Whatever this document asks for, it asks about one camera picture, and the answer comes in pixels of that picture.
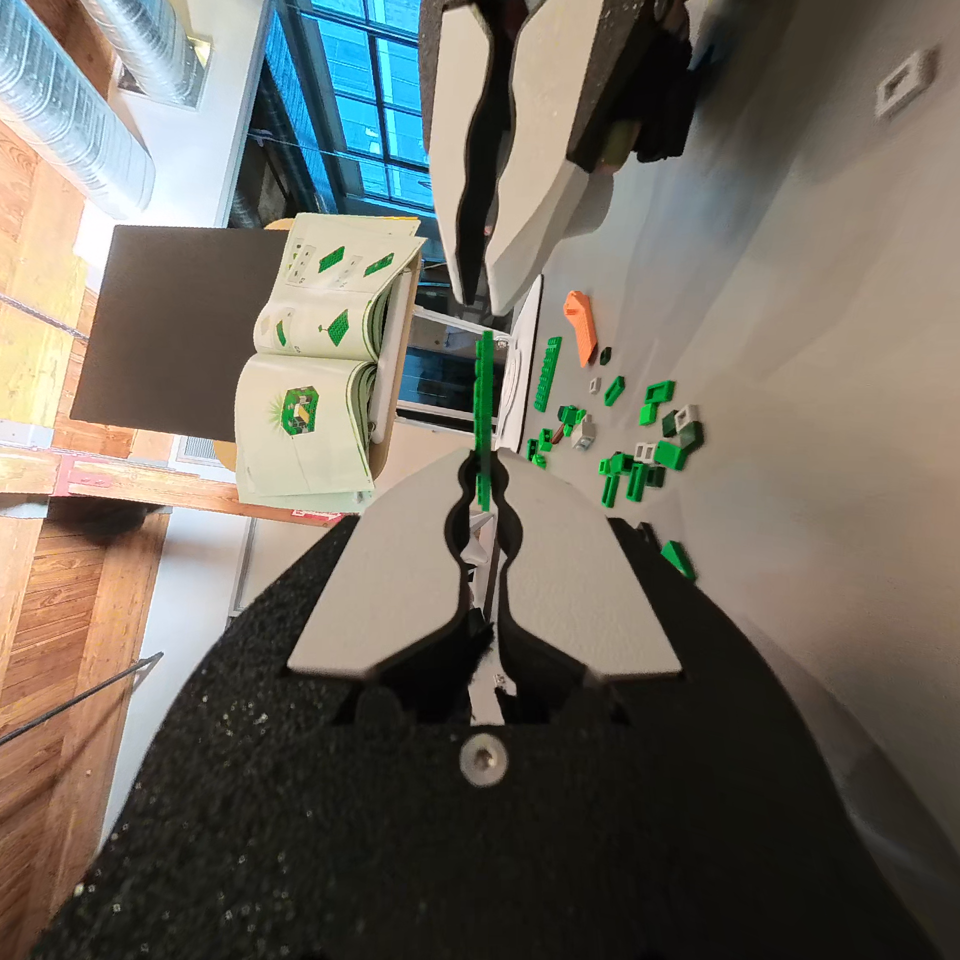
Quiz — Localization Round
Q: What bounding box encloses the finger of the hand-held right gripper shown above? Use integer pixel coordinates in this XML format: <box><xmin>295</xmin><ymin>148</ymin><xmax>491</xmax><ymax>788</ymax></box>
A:
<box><xmin>483</xmin><ymin>0</ymin><xmax>624</xmax><ymax>316</ymax></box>
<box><xmin>427</xmin><ymin>4</ymin><xmax>498</xmax><ymax>306</ymax></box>

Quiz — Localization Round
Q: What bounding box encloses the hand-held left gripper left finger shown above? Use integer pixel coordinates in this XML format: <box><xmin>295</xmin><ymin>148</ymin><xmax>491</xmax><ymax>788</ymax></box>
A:
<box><xmin>287</xmin><ymin>447</ymin><xmax>478</xmax><ymax>682</ymax></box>

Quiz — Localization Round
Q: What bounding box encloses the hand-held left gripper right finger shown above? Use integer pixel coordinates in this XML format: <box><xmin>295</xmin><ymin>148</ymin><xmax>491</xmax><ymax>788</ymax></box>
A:
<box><xmin>493</xmin><ymin>452</ymin><xmax>684</xmax><ymax>682</ymax></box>

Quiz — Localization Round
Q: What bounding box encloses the pile of small lego pieces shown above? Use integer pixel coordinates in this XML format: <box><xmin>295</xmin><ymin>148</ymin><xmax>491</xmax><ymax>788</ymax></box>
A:
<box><xmin>525</xmin><ymin>373</ymin><xmax>708</xmax><ymax>509</ymax></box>

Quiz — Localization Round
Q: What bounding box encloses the green lego baseplate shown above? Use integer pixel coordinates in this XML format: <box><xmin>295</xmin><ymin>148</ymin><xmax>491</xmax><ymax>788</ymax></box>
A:
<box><xmin>472</xmin><ymin>328</ymin><xmax>502</xmax><ymax>517</ymax></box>

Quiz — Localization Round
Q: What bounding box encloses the narrow green lego plate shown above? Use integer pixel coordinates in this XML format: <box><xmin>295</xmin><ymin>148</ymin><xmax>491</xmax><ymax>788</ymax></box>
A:
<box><xmin>533</xmin><ymin>335</ymin><xmax>564</xmax><ymax>415</ymax></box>

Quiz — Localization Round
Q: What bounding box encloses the large blue-lit window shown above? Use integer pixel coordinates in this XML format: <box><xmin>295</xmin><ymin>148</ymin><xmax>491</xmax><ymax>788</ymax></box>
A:
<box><xmin>228</xmin><ymin>0</ymin><xmax>453</xmax><ymax>230</ymax></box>

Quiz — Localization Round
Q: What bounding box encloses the open instruction booklet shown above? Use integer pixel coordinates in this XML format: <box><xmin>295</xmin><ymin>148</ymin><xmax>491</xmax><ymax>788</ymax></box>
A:
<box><xmin>234</xmin><ymin>212</ymin><xmax>430</xmax><ymax>505</ymax></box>

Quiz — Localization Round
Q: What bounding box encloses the orange brick separator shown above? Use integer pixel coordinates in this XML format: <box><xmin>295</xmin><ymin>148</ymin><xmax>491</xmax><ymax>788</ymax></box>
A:
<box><xmin>562</xmin><ymin>289</ymin><xmax>601</xmax><ymax>370</ymax></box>

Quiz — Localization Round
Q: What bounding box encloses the white book stand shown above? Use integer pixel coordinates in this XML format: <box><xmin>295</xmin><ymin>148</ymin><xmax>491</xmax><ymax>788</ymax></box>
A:
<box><xmin>213</xmin><ymin>216</ymin><xmax>546</xmax><ymax>513</ymax></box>

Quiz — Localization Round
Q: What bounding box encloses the wooden pillar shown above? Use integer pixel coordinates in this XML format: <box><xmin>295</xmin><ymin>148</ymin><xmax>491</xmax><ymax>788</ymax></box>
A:
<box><xmin>0</xmin><ymin>441</ymin><xmax>355</xmax><ymax>528</ymax></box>

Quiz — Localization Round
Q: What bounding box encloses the black metal rod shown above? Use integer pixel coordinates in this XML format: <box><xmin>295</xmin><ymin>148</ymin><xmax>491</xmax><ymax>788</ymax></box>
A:
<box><xmin>0</xmin><ymin>651</ymin><xmax>166</xmax><ymax>748</ymax></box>

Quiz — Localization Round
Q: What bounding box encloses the black flat panel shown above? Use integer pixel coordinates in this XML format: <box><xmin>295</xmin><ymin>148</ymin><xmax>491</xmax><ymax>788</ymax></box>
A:
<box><xmin>69</xmin><ymin>223</ymin><xmax>296</xmax><ymax>445</ymax></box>

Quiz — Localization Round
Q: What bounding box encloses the white wall vent grille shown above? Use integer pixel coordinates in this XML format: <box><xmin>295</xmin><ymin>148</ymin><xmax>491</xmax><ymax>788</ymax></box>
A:
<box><xmin>174</xmin><ymin>435</ymin><xmax>243</xmax><ymax>471</ymax></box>

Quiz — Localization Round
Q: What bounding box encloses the small white square frame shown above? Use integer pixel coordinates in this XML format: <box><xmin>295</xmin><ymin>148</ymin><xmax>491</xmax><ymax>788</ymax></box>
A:
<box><xmin>874</xmin><ymin>46</ymin><xmax>942</xmax><ymax>121</ymax></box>

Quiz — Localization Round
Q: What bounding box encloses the silver ventilation duct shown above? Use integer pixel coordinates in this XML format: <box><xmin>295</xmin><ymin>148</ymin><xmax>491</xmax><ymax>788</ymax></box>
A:
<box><xmin>78</xmin><ymin>0</ymin><xmax>209</xmax><ymax>108</ymax></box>
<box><xmin>0</xmin><ymin>0</ymin><xmax>157</xmax><ymax>213</ymax></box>

